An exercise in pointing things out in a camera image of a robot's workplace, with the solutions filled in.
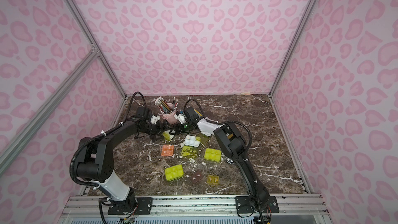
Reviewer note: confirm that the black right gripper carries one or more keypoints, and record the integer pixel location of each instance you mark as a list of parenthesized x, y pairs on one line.
[(179, 127)]

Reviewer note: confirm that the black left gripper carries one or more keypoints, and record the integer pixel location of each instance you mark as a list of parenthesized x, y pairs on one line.
[(158, 129)]

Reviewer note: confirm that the white pillbox green lid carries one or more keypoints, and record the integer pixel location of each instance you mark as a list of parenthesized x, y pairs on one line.
[(203, 139), (191, 146), (174, 172), (212, 155), (168, 135)]

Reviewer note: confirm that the white pillbox green lid front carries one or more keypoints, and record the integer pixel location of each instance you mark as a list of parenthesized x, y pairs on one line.
[(174, 172)]

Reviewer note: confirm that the small dark red pillbox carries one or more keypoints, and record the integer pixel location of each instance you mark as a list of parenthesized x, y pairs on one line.
[(196, 177)]

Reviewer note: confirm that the small yellow pillbox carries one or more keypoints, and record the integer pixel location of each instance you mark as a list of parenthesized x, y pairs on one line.
[(213, 179)]

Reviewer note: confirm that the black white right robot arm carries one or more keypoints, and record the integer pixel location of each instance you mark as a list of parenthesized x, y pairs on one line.
[(234, 140)]

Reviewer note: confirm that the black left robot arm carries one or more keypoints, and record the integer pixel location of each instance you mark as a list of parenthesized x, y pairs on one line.
[(93, 162)]

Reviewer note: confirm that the blue grey stapler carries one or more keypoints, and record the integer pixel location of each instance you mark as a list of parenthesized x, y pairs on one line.
[(198, 112)]

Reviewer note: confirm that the pink pencil cup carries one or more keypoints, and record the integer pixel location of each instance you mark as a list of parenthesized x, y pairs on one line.
[(170, 117)]

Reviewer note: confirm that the white pillbox green lid back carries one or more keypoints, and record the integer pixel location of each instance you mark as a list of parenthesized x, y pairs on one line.
[(203, 139)]

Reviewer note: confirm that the coloured pencils bundle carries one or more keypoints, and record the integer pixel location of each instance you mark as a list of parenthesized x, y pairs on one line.
[(166, 107)]

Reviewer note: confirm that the orange square pillbox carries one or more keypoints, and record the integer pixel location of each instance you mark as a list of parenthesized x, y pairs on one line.
[(167, 151)]

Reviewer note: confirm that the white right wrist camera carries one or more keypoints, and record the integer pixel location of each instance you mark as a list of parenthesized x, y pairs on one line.
[(181, 118)]

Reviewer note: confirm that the aluminium front rail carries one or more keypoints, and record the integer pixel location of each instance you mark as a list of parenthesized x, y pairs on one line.
[(206, 209)]

